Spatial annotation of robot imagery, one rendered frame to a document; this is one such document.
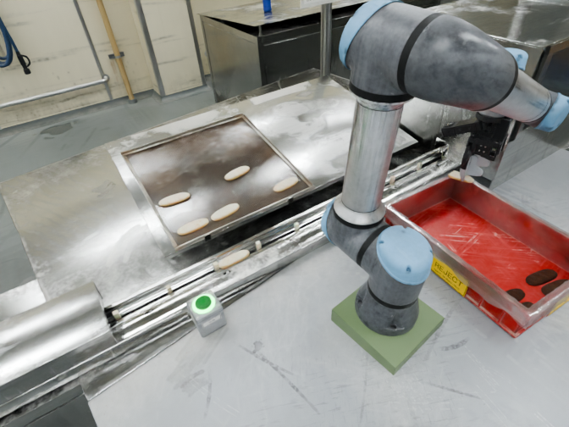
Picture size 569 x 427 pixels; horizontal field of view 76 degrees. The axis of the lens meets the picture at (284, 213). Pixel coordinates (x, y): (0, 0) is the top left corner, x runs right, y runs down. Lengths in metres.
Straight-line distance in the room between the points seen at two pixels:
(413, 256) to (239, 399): 0.48
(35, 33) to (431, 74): 4.16
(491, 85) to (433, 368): 0.62
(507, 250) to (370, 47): 0.82
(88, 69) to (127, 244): 3.45
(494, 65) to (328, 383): 0.68
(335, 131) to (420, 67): 0.98
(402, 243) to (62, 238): 1.10
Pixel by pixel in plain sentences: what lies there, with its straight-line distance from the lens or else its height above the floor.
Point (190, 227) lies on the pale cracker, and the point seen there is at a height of 0.91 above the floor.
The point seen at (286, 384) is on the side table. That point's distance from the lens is 0.90.
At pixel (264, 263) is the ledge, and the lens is 1.05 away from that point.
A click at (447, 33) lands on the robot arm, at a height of 1.49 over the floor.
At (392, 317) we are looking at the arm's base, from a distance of 0.89.
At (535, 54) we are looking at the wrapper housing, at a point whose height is 1.28.
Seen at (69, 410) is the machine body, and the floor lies 0.72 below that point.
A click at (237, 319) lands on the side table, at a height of 0.82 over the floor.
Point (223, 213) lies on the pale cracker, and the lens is 1.17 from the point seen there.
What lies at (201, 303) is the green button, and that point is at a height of 0.91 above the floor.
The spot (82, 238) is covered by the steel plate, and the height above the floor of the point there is 0.82.
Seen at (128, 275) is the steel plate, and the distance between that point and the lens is 1.20.
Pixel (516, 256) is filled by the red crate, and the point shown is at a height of 0.82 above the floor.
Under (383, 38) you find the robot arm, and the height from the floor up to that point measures 1.48.
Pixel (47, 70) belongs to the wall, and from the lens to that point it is 4.56.
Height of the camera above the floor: 1.64
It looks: 40 degrees down
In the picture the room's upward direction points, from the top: 4 degrees counter-clockwise
